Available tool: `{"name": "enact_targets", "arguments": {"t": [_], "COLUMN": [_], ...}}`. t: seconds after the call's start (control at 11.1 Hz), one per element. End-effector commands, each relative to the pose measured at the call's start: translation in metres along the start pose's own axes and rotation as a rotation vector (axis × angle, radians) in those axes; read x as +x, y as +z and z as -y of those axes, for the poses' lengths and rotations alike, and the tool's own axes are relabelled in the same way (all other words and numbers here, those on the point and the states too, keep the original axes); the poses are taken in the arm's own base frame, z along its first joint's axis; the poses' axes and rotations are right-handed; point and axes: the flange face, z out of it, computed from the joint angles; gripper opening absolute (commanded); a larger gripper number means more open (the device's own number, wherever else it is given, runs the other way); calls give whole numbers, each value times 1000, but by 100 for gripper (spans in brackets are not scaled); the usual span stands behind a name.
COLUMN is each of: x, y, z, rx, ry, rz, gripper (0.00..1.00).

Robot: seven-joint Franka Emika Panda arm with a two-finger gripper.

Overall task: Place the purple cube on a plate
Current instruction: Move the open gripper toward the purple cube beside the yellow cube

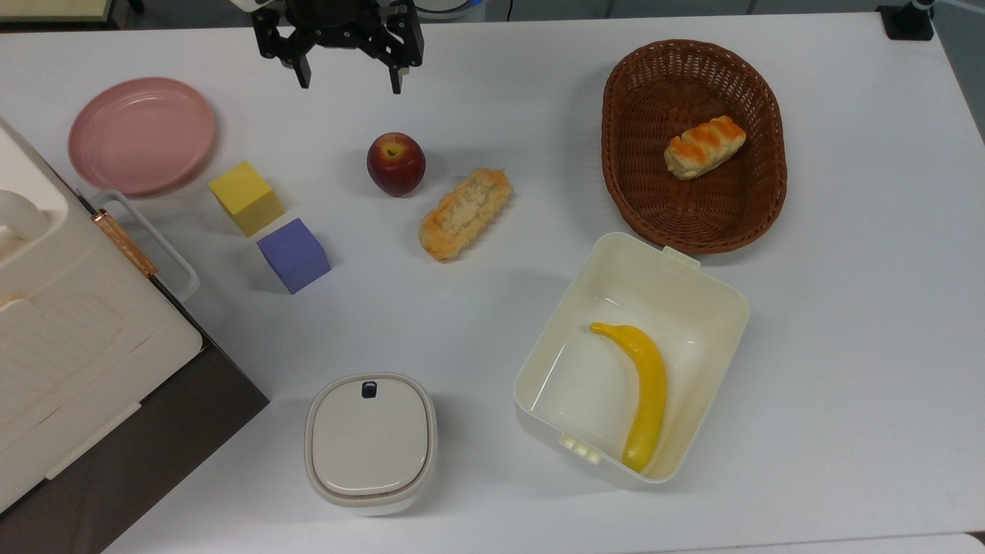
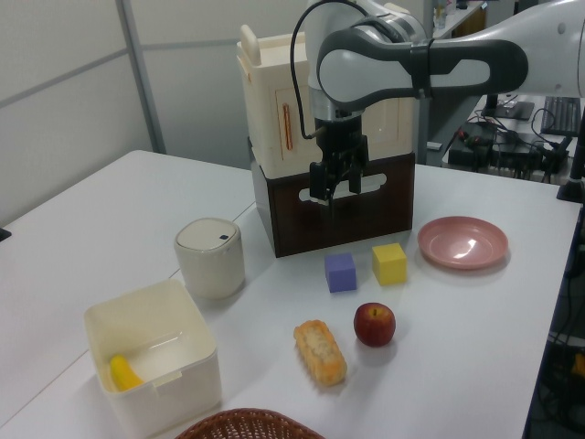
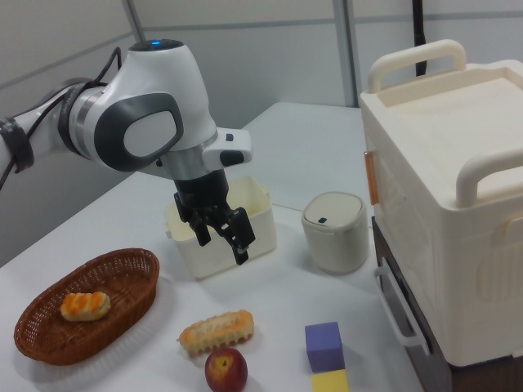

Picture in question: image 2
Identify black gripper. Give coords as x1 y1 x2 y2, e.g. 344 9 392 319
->
309 114 369 202

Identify purple cube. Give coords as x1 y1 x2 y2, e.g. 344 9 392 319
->
324 252 358 293

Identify yellow cube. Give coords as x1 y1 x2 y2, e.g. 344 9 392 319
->
371 242 409 286

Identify pink plate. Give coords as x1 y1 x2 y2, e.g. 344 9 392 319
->
417 216 510 271

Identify dark brown wooden crate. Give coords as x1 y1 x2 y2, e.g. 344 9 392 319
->
251 150 417 259

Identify cream toy kitchen cabinet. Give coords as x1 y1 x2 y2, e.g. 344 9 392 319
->
236 25 415 180

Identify red apple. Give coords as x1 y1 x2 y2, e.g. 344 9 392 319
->
353 302 397 347

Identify white cylindrical lidded canister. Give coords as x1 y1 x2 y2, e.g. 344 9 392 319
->
173 218 247 300

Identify black electronics box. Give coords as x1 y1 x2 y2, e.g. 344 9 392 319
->
446 119 575 180

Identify orange bread roll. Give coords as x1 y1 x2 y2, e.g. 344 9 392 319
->
292 319 349 388

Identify black monitor stand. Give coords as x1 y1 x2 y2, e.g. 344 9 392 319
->
480 92 536 122

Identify black keyboard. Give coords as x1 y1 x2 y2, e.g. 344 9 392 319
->
539 96 582 136

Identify white square plastic bin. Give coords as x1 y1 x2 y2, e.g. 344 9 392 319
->
83 278 223 439

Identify brown wicker basket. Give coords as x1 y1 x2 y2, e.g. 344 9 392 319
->
173 408 328 439

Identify yellow banana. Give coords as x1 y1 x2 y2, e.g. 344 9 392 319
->
109 354 146 392

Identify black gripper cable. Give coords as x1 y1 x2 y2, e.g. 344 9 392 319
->
288 0 362 140

